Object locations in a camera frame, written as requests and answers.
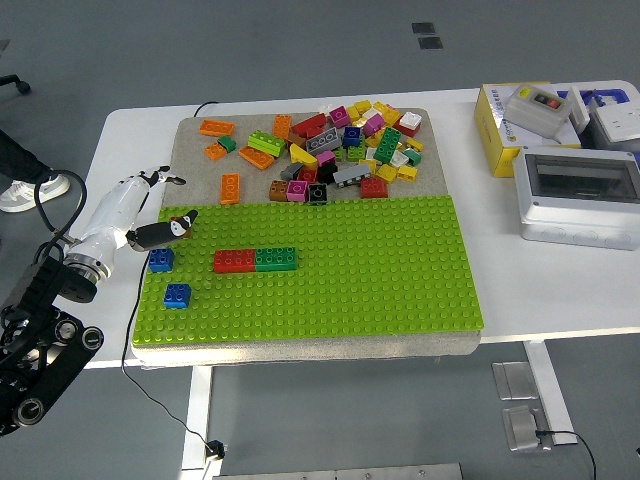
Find long red brick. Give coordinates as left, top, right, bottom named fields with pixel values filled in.
left=291, top=113, right=329, bottom=137

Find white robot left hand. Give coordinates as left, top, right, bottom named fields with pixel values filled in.
left=64, top=164, right=200, bottom=257

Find white distribution box clear cover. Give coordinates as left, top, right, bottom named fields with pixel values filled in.
left=513, top=145, right=640, bottom=251

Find grey-brown mat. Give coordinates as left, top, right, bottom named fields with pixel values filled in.
left=132, top=107, right=482, bottom=370

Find white push-button switch box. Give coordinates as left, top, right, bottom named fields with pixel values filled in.
left=503, top=83, right=574, bottom=141

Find yellow curved brick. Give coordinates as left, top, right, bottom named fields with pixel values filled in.
left=289, top=143, right=320, bottom=170

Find thin black cable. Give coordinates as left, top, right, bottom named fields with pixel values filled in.
left=121, top=101, right=221, bottom=446

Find white switch plate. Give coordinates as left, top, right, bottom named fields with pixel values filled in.
left=568, top=85, right=590, bottom=132

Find yellow cardboard box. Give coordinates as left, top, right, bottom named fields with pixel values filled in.
left=473, top=82, right=584, bottom=179

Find person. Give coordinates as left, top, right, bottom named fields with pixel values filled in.
left=0, top=128, right=71, bottom=214

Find blue 2x2 brick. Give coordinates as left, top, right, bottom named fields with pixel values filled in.
left=148, top=247, right=176, bottom=274
left=163, top=283, right=193, bottom=310

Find red 2x4 brick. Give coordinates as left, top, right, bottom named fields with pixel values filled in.
left=213, top=248, right=257, bottom=275

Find lime green baseplate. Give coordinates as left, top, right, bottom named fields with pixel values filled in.
left=132, top=194, right=485, bottom=347

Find long metal floor plate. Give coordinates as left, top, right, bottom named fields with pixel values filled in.
left=212, top=462, right=464, bottom=480

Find black office chair base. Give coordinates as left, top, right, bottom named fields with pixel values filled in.
left=0, top=73, right=32, bottom=96

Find blue plastic bin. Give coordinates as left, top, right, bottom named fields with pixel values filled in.
left=555, top=85, right=640, bottom=174

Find black floor cable with plug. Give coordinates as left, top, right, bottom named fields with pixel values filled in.
left=534, top=428, right=599, bottom=480

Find long grey brick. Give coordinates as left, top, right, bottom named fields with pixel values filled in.
left=333, top=163, right=374, bottom=189

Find dark green 2x4 brick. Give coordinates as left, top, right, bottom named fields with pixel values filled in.
left=373, top=126, right=404, bottom=165
left=254, top=246, right=298, bottom=273

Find grey 2x4 brick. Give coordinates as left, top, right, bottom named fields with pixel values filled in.
left=305, top=127, right=341, bottom=154

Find lime green 2x4 brick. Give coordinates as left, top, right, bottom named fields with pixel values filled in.
left=248, top=129, right=287, bottom=158

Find red sloped 2x2 brick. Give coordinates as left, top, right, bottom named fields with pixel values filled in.
left=359, top=176, right=389, bottom=200

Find white wall socket panel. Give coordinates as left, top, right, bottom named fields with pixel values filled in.
left=589, top=98, right=640, bottom=149

